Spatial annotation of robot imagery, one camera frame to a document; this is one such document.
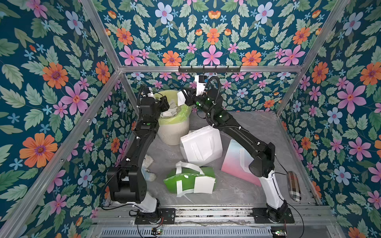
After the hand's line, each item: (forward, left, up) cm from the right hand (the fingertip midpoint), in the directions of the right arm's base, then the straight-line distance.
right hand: (188, 83), depth 71 cm
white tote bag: (-18, -6, -29) cm, 35 cm away
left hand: (+1, +15, -9) cm, 17 cm away
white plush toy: (-30, +23, -41) cm, 57 cm away
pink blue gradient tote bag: (-25, -26, -32) cm, 48 cm away
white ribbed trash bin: (-8, +13, -31) cm, 34 cm away
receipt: (-39, -9, -28) cm, 48 cm away
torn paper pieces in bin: (+1, +12, -21) cm, 24 cm away
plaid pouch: (-33, -58, -44) cm, 80 cm away
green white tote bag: (-38, +2, -26) cm, 46 cm away
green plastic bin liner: (-8, +3, -16) cm, 18 cm away
